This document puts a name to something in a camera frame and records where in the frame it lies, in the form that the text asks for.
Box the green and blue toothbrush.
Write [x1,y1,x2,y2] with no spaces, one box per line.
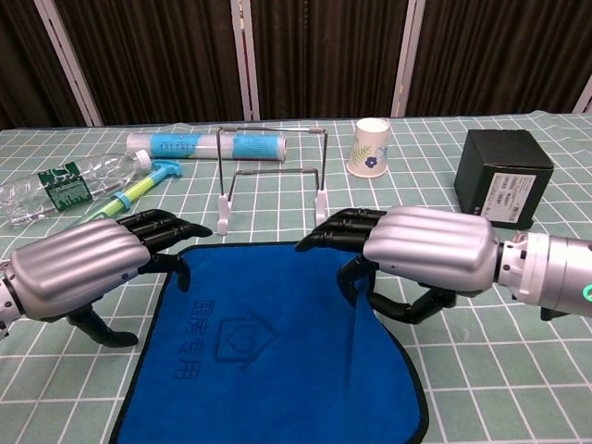
[78,159,184,223]

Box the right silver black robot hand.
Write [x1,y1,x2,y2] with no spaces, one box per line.
[294,205,503,325]

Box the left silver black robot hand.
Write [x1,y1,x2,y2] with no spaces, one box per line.
[8,208,214,348]

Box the white floral paper cup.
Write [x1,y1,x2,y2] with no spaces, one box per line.
[346,117,391,179]

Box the green grid tablecloth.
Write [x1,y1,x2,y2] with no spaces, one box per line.
[0,109,592,444]

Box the clear plastic water bottle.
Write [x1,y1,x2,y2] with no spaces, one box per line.
[0,150,153,228]

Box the clear tube with blue labels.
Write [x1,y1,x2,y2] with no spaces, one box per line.
[126,132,288,163]

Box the metal wire stand rack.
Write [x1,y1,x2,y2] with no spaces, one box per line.
[216,124,330,237]

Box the black cardboard box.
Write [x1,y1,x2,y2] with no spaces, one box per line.
[453,129,555,230]

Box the blue cloth towel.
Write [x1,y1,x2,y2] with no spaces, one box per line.
[109,240,430,444]

